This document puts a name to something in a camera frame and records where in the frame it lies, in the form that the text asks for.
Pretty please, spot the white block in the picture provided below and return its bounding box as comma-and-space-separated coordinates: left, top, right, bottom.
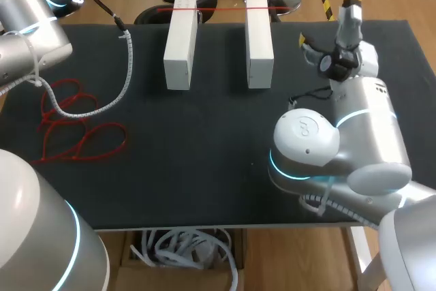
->
163, 0, 199, 92
245, 0, 275, 90

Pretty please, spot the cardboard box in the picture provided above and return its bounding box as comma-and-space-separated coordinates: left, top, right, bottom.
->
117, 228, 247, 291

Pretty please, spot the black round base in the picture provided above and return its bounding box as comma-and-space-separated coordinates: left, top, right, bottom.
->
134, 0, 219, 25

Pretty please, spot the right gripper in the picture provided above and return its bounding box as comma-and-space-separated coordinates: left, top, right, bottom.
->
298, 0, 364, 82

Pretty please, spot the thin black cable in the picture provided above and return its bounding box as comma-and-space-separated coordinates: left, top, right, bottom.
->
288, 87, 334, 105

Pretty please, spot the bundle of white spiral cable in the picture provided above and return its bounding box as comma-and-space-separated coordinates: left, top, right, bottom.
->
130, 228, 240, 291

